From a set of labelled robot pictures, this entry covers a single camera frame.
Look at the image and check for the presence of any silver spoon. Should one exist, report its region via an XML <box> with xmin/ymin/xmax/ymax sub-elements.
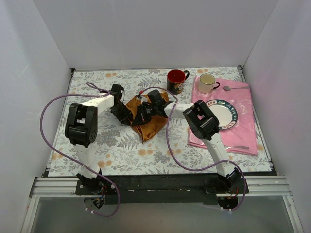
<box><xmin>223</xmin><ymin>86</ymin><xmax>250</xmax><ymax>91</ymax></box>

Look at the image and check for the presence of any purple cable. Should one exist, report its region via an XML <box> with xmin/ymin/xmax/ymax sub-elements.
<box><xmin>40</xmin><ymin>82</ymin><xmax>121</xmax><ymax>217</ymax></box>
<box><xmin>138</xmin><ymin>86</ymin><xmax>248</xmax><ymax>211</ymax></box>

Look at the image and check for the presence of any black red floral mug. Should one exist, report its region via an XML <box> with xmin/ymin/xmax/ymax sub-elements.
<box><xmin>166</xmin><ymin>69</ymin><xmax>190</xmax><ymax>95</ymax></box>

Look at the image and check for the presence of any cream enamel cup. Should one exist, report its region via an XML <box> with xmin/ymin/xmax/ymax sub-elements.
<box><xmin>198</xmin><ymin>73</ymin><xmax>220</xmax><ymax>94</ymax></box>

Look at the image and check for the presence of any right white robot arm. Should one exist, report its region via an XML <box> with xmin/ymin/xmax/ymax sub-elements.
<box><xmin>132</xmin><ymin>90</ymin><xmax>246</xmax><ymax>193</ymax></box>

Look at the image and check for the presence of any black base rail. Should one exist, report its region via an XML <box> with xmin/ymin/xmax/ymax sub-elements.
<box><xmin>75</xmin><ymin>174</ymin><xmax>249</xmax><ymax>205</ymax></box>

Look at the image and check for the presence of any pink floral placemat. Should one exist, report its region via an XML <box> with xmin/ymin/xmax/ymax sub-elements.
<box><xmin>192</xmin><ymin>76</ymin><xmax>258</xmax><ymax>156</ymax></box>

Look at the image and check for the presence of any aluminium frame rail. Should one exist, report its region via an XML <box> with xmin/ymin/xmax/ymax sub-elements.
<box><xmin>20</xmin><ymin>176</ymin><xmax>86</xmax><ymax>233</ymax></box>

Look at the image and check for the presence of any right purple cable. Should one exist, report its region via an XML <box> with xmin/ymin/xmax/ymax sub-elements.
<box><xmin>138</xmin><ymin>86</ymin><xmax>248</xmax><ymax>211</ymax></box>

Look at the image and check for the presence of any white plate blue rim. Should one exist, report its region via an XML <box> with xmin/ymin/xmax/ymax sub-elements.
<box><xmin>206</xmin><ymin>99</ymin><xmax>238</xmax><ymax>130</ymax></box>

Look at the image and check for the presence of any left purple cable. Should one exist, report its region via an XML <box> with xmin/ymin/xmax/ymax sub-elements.
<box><xmin>40</xmin><ymin>82</ymin><xmax>121</xmax><ymax>217</ymax></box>

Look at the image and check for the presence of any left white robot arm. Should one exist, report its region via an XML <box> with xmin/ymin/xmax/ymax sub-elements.
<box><xmin>65</xmin><ymin>84</ymin><xmax>133</xmax><ymax>194</ymax></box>

